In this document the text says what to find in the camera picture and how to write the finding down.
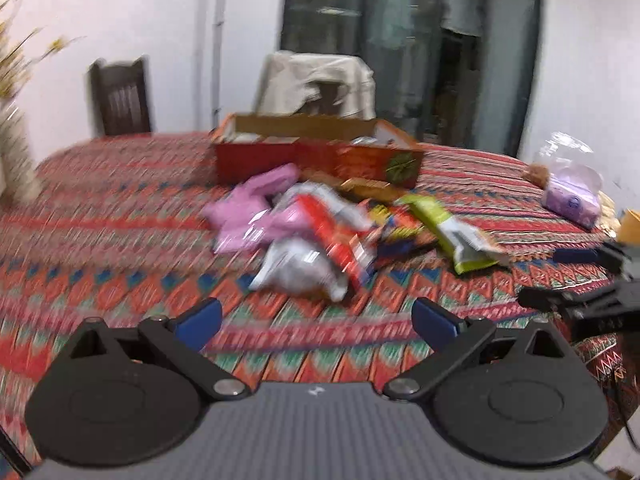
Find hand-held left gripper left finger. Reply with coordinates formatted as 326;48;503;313
65;297;251;403

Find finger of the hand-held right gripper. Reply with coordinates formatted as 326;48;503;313
516;280;640;342
552;241;640;277

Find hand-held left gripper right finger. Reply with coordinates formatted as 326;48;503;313
382;297;576;403

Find dark colourful snack packet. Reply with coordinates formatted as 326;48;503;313
360;200;436;266

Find green snack packet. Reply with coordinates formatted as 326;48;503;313
395;195;511;276

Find red snack packet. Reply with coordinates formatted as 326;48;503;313
295;195;376;286

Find pink snack packet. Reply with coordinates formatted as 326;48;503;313
212;205;321;256
202;162;301;231

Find orange-brown snack packet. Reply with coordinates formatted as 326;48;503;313
300;170;406;203

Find red cardboard box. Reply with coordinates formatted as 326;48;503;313
210;113;426;191

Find purple tissue pack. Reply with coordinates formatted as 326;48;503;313
542;160;603;228

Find orange container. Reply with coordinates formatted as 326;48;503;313
617;209;640;243

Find brown bun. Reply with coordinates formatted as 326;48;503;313
525;162;551;187

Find clear plastic bag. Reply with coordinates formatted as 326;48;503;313
530;131;608;231

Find dark wooden chair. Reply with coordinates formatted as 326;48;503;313
89;57;152;137

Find beige patterned vase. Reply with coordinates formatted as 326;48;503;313
0;102;43;206

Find cloth-draped wooden chair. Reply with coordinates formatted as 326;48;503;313
300;80;356;116

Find beige cloth on chair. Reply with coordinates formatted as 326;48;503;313
255;51;377;121

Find glass sliding door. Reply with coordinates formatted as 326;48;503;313
280;0;543;158

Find yellow flower branches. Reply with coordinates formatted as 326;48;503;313
0;0;83;106

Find black cable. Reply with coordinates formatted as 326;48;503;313
620;375;640;451

